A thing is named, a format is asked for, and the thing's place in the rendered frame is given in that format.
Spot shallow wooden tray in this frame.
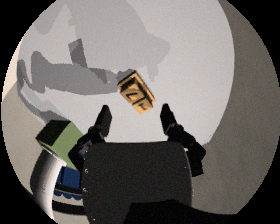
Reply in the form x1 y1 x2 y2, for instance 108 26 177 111
117 70 156 103

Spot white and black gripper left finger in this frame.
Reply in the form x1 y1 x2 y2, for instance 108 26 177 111
68 105 112 174

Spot brown wooden number cube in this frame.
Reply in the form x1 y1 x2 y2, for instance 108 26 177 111
120 77 144 104
132 90 153 114

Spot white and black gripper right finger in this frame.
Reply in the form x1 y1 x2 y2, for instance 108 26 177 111
160 103 206 173

